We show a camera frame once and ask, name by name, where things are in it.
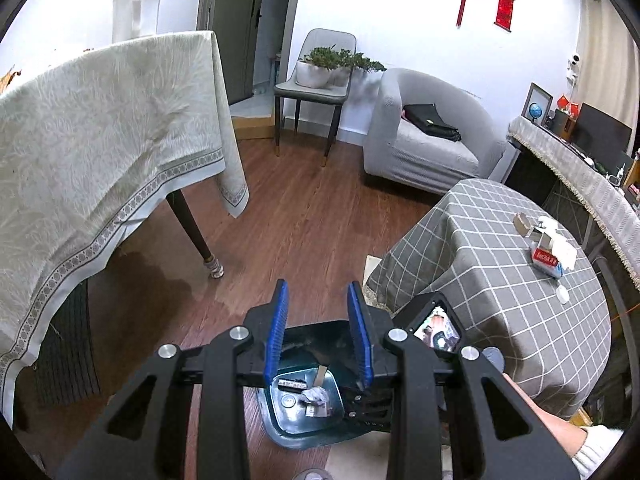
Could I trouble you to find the dark teal trash bin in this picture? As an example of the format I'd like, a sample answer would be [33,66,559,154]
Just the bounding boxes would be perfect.
[255,320,386,450]

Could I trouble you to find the person's right hand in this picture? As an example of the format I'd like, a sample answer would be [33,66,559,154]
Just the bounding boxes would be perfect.
[503,373,588,458]

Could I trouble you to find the dark wooden table leg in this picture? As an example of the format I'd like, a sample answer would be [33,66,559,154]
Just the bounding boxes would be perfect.
[166,190,224,280]

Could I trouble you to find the white bottle cap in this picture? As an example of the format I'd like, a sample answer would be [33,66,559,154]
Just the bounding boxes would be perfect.
[555,285,570,304]

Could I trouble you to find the grey armchair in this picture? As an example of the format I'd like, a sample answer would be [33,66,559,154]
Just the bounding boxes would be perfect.
[363,68,506,194]

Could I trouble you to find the black handbag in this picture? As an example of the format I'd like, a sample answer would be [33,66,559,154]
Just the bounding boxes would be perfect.
[402,104,461,142]

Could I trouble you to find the white crumpled paper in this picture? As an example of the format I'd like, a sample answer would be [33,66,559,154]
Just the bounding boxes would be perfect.
[537,216,578,271]

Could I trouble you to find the beige patterned tablecloth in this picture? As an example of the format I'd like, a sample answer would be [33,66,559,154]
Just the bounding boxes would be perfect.
[1,30,250,419]

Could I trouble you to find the potted plant white pot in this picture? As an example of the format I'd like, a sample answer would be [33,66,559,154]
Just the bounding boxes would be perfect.
[294,46,386,89]

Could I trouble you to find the grey dining chair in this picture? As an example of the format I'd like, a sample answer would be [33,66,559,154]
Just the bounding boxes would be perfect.
[273,28,357,167]

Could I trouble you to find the small blue globe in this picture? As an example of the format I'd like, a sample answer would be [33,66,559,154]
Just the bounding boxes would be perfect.
[527,103,544,122]

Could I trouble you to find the framed picture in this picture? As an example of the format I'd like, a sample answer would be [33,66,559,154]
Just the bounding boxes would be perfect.
[521,82,552,127]

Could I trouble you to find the beige fringed sideboard cloth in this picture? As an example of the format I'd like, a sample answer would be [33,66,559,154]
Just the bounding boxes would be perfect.
[508,116,640,289]

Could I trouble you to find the black monitor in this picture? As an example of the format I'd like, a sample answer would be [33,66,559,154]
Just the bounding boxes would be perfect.
[570,103,631,174]

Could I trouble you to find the dark grey door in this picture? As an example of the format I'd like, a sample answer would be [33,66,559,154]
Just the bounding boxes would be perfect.
[196,0,290,104]

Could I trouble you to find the white kettle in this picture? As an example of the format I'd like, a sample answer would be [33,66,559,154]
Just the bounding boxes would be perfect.
[112,0,160,44]

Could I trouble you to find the white security camera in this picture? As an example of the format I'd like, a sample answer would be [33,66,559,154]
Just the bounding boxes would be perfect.
[566,54,580,84]

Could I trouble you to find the red wall scroll right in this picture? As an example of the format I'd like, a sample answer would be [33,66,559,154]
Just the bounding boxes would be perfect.
[495,0,515,32]

